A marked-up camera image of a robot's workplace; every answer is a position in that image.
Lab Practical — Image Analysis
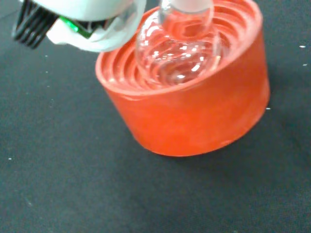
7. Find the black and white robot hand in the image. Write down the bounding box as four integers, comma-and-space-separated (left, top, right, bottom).
11, 0, 147, 53

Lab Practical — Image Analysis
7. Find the black bench cloth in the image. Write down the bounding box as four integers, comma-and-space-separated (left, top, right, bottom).
0, 0, 311, 233

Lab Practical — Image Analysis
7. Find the orange ribbed flask support ring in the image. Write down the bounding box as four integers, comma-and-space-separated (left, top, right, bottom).
95, 0, 271, 157

